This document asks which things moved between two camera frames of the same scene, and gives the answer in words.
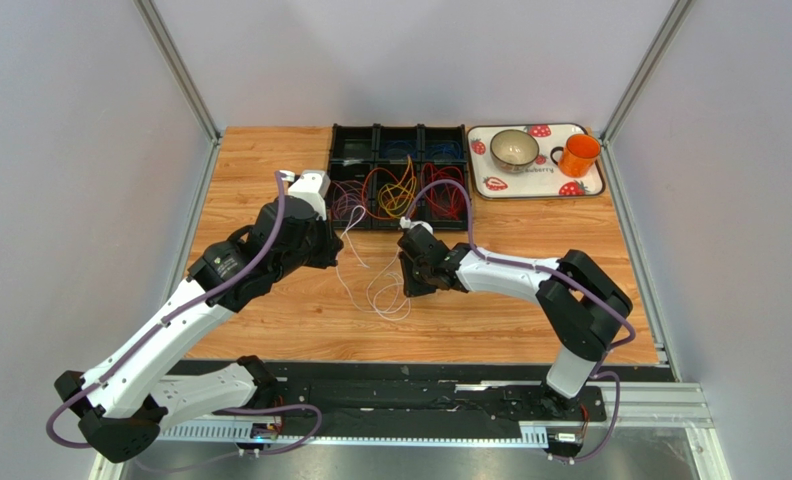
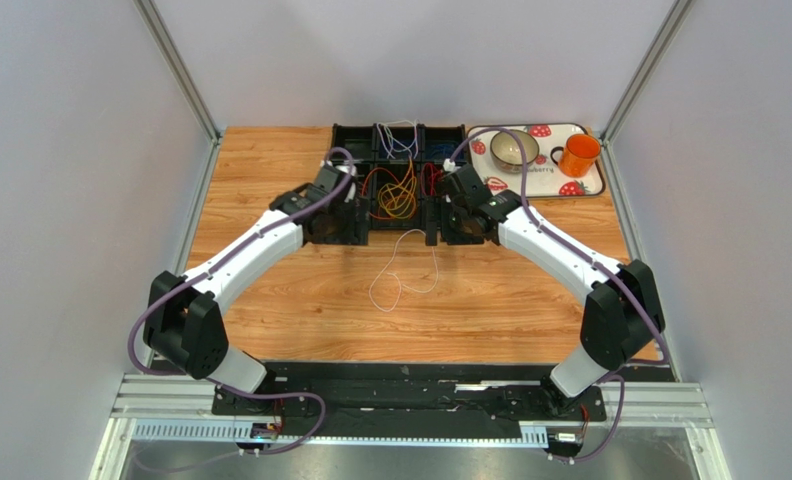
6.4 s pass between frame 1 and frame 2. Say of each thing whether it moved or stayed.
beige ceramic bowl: stayed
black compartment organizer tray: stayed
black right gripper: moved
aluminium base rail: stayed
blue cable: moved
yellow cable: stayed
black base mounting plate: stayed
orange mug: stayed
